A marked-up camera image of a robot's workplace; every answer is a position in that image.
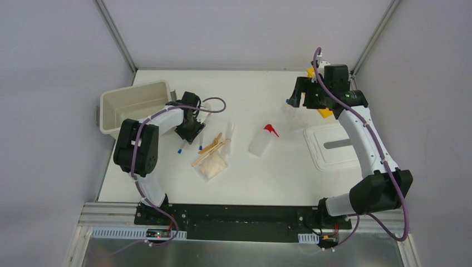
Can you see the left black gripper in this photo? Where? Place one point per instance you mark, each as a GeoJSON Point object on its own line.
{"type": "Point", "coordinates": [190, 132]}

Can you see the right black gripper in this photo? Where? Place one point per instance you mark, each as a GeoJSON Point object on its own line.
{"type": "Point", "coordinates": [300, 87]}

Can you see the clear plastic tube rack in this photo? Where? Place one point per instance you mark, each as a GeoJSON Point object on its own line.
{"type": "Point", "coordinates": [295, 118]}

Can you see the yellow test tube rack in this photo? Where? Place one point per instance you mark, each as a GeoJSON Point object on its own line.
{"type": "Point", "coordinates": [325, 113]}

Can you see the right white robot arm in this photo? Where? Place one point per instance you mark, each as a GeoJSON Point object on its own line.
{"type": "Point", "coordinates": [384, 185]}

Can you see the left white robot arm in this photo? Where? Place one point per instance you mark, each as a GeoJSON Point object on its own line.
{"type": "Point", "coordinates": [137, 146]}

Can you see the bag of white powder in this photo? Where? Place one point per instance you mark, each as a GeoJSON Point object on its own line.
{"type": "Point", "coordinates": [212, 165]}

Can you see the white bin lid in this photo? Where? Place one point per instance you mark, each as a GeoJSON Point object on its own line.
{"type": "Point", "coordinates": [330, 148]}

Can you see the beige plastic bin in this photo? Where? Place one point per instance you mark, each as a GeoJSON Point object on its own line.
{"type": "Point", "coordinates": [134, 102]}

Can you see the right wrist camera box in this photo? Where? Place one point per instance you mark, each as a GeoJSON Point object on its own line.
{"type": "Point", "coordinates": [321, 64]}

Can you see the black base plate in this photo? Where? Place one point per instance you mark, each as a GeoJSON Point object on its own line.
{"type": "Point", "coordinates": [277, 224]}

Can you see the aluminium frame rail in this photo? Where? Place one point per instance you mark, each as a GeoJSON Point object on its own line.
{"type": "Point", "coordinates": [115, 214]}

